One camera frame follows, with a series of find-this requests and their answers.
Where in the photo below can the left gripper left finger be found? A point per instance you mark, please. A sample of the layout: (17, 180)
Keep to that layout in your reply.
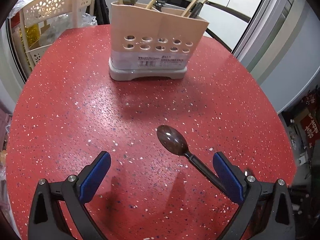
(92, 175)

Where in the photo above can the plain wooden chopstick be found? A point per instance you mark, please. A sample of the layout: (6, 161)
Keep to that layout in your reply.
(188, 8)

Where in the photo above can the dark spoon lower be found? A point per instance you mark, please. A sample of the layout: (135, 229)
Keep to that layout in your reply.
(196, 10)

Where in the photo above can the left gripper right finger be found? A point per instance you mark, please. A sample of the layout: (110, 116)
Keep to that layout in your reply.
(231, 177)

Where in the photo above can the beige plastic utensil holder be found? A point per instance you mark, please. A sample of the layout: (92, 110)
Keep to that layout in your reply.
(150, 43)

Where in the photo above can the beige perforated storage rack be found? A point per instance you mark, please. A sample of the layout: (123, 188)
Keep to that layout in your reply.
(41, 22)

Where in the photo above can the dark spoon on table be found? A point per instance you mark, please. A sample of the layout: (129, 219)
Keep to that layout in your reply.
(174, 142)

